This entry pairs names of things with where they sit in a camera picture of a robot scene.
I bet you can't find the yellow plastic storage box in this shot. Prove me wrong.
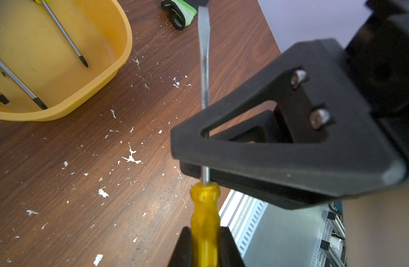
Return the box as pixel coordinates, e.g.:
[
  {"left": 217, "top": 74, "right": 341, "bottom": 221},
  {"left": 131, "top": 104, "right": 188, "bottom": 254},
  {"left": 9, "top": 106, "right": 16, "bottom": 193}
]
[{"left": 0, "top": 1, "right": 132, "bottom": 121}]

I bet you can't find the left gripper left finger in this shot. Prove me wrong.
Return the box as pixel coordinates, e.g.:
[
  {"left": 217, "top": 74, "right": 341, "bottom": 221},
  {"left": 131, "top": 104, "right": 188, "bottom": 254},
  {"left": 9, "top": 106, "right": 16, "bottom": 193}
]
[{"left": 167, "top": 227, "right": 193, "bottom": 267}]

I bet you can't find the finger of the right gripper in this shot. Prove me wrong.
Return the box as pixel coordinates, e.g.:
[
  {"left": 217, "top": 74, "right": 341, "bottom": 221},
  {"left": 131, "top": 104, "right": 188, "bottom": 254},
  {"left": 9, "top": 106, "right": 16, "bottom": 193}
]
[
  {"left": 171, "top": 39, "right": 407, "bottom": 198},
  {"left": 179, "top": 109, "right": 335, "bottom": 211}
]

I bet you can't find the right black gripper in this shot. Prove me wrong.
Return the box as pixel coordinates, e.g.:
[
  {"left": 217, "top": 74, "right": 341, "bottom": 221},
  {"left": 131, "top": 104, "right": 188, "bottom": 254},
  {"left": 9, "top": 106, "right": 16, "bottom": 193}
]
[{"left": 345, "top": 1, "right": 409, "bottom": 180}]

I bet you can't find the black yellow grip screwdriver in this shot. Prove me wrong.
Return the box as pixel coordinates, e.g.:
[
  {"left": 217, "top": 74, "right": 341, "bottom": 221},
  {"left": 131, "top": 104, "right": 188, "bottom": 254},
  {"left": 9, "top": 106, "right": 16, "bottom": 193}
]
[{"left": 35, "top": 0, "right": 89, "bottom": 68}]

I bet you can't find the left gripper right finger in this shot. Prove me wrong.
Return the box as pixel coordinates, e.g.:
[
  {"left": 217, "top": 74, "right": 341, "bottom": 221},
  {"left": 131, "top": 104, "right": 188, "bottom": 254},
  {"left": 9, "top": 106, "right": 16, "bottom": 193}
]
[{"left": 220, "top": 227, "right": 245, "bottom": 267}]

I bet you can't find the black work glove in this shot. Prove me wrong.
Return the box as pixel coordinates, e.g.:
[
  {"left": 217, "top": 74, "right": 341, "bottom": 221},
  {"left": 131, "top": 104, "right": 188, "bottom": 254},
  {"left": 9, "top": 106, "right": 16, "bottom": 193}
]
[{"left": 161, "top": 0, "right": 209, "bottom": 30}]

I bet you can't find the aluminium front rail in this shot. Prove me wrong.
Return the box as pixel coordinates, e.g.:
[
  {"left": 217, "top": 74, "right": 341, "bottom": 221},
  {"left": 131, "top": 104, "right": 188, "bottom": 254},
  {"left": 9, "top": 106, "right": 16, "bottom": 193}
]
[{"left": 219, "top": 190, "right": 268, "bottom": 257}]

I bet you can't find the yellow handled screwdriver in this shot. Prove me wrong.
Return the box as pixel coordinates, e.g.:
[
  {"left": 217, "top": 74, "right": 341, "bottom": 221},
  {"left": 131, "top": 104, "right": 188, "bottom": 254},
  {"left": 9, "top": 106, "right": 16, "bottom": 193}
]
[{"left": 190, "top": 6, "right": 220, "bottom": 267}]

